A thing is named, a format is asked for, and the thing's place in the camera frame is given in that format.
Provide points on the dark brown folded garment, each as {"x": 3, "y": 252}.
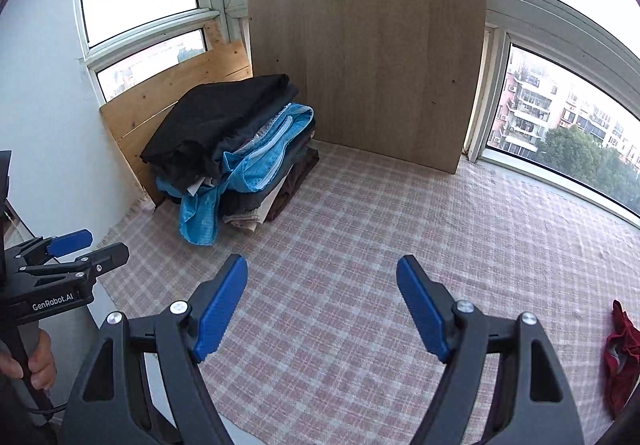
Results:
{"x": 304, "y": 163}

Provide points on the light blue mesh garment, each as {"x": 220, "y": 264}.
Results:
{"x": 249, "y": 174}

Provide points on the black folded garment on pile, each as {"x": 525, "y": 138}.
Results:
{"x": 209, "y": 120}

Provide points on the dark red garment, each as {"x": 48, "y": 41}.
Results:
{"x": 621, "y": 361}

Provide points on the beige folded garment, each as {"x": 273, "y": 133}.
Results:
{"x": 260, "y": 209}

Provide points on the left hand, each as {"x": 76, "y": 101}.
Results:
{"x": 41, "y": 364}

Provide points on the light wooden plank board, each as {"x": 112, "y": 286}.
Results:
{"x": 133, "y": 116}

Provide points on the pink plaid table cloth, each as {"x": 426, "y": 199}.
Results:
{"x": 323, "y": 350}

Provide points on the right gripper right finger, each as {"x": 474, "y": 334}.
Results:
{"x": 532, "y": 402}

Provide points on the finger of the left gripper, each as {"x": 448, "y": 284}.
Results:
{"x": 95, "y": 263}
{"x": 53, "y": 247}

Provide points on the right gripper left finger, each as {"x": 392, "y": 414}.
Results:
{"x": 140, "y": 383}

